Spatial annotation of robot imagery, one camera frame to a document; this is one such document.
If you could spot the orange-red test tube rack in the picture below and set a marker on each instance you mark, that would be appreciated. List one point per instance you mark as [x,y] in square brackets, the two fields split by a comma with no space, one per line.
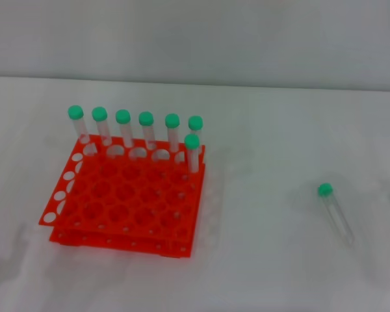
[117,195]

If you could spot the clear tube with green cap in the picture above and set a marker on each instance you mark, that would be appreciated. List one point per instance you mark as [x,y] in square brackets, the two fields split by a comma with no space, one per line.
[146,118]
[123,116]
[99,113]
[195,123]
[192,141]
[172,120]
[75,112]
[325,189]

